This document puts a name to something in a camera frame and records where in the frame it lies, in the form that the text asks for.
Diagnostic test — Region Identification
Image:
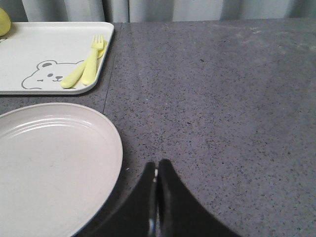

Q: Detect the yellow plastic spoon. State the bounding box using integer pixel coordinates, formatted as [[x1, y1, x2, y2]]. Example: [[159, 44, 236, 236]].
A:
[[60, 45, 105, 88]]

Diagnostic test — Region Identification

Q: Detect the grey curtain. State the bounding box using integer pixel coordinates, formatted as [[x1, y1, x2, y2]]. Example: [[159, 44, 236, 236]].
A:
[[0, 0, 316, 23]]

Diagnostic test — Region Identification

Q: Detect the beige round plate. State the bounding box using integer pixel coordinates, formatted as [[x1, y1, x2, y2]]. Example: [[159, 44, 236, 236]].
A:
[[0, 103, 122, 237]]

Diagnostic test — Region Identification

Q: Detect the yellow plastic fork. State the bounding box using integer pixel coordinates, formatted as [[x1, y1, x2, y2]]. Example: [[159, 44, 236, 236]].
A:
[[81, 35, 104, 85]]

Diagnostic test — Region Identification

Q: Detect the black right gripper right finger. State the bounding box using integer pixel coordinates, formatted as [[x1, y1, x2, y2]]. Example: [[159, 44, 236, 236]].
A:
[[158, 159, 239, 237]]

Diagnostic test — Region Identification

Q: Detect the yellow lemon right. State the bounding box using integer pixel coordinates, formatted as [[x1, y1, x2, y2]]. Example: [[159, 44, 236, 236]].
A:
[[0, 8, 11, 36]]

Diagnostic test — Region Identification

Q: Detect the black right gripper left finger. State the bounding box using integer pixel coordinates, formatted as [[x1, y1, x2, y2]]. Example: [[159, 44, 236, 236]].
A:
[[84, 162, 158, 237]]

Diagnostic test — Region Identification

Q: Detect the white bear print tray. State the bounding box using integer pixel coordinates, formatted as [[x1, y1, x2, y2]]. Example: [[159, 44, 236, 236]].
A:
[[0, 22, 114, 95]]

